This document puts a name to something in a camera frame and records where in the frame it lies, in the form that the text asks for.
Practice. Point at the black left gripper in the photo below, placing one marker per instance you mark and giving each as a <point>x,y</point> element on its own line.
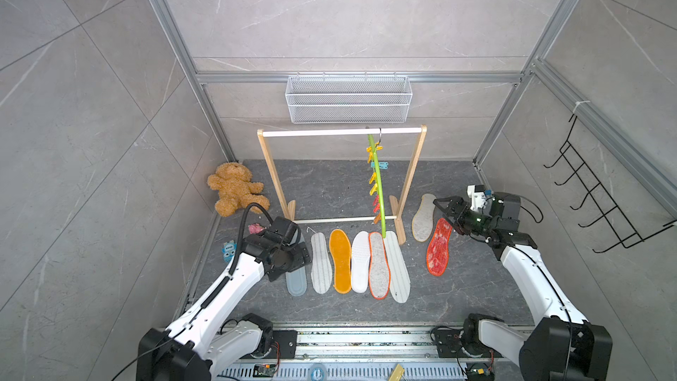
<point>302,257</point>

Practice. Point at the pink pig toy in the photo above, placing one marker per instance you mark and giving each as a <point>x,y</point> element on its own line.
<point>255,229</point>

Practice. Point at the red orange-edged insole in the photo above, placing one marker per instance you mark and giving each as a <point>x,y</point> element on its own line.
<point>437,257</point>

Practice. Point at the grey felt orange-edged insole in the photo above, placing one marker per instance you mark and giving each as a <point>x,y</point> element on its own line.
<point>379,277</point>

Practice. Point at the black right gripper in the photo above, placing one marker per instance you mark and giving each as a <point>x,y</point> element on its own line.
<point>457,221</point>

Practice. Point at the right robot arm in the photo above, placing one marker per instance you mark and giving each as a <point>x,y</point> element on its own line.
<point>564,344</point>

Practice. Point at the blue-grey foam insole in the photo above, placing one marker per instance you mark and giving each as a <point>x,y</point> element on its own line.
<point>297,282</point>

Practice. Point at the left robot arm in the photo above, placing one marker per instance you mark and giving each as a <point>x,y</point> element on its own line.
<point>198,345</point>

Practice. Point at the brown teddy bear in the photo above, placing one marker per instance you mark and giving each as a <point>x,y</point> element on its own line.
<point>233,183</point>

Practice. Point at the green round clip hanger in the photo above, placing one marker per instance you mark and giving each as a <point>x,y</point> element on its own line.
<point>376,184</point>

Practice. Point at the white foam insole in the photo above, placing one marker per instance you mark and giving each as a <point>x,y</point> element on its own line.
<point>360,262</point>

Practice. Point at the yellow fuzzy insole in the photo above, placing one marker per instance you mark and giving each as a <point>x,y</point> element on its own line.
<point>340,248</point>

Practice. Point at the grey felt yellow-edged insole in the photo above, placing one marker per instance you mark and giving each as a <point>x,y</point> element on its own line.
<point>422,223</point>

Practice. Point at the black wall hook rack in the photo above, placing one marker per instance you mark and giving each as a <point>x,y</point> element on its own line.
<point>608,211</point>

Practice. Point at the teal robot toy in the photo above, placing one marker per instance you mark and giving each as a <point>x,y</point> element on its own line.
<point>228,251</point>

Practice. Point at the wooden clothes rack frame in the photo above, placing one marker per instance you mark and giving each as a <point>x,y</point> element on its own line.
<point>337,192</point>

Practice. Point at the white wire mesh basket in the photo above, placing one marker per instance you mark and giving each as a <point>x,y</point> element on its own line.
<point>348,99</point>

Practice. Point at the grey striped insole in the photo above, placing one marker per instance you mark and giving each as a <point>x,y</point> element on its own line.
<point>400,285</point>
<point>321,275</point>

